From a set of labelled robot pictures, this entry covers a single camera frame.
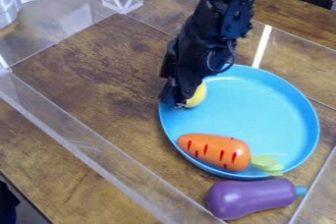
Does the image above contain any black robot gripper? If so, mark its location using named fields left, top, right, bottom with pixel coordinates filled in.
left=156, top=25, right=239, bottom=109

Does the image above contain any orange toy carrot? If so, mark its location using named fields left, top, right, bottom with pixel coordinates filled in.
left=177, top=133, right=284, bottom=176

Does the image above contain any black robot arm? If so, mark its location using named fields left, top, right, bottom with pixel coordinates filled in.
left=160, top=0, right=255, bottom=107

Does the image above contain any blue round plastic tray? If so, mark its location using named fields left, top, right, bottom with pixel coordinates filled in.
left=159, top=65, right=320, bottom=172

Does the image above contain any yellow toy lemon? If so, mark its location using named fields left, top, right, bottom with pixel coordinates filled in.
left=185, top=83, right=208, bottom=108

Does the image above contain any purple toy eggplant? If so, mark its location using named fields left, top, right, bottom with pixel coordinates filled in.
left=208, top=178, right=307, bottom=220

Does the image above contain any clear acrylic enclosure wall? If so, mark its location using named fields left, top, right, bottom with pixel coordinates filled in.
left=0, top=0, right=336, bottom=224

